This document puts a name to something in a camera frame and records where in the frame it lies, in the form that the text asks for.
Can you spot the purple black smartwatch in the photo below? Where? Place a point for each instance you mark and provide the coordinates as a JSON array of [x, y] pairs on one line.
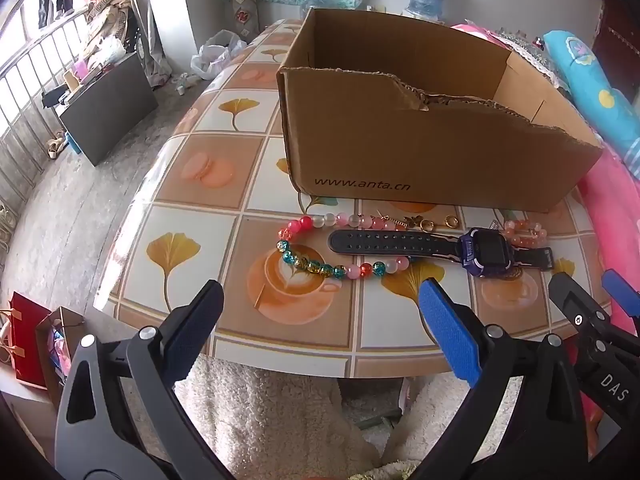
[[484, 253]]

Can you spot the gold chain jewelry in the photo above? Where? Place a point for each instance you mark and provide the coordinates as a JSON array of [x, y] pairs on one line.
[[411, 223]]

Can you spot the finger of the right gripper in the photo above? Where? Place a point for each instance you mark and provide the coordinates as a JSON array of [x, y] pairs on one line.
[[587, 316], [622, 292]]

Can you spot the blue cartoon pillow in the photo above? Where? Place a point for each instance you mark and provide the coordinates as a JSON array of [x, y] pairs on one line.
[[606, 109]]

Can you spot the dark grey cabinet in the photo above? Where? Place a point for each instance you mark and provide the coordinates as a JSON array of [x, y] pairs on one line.
[[106, 110]]

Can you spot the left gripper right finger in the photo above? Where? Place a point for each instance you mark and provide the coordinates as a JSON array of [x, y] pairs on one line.
[[546, 434]]

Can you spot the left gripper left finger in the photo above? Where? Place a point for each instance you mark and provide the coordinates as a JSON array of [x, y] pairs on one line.
[[95, 436]]

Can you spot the white plastic bag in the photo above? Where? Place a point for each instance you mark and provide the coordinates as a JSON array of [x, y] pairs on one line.
[[216, 54]]

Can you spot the patterned tablecloth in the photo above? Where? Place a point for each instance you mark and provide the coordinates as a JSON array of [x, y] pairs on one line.
[[218, 205]]

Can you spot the pink blanket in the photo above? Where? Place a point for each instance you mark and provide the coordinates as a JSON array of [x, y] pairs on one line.
[[611, 196]]

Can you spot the brown cardboard box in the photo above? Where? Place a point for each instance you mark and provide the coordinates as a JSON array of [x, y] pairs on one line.
[[380, 107]]

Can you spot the red gift bag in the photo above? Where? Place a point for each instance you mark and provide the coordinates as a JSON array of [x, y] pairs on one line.
[[23, 316]]

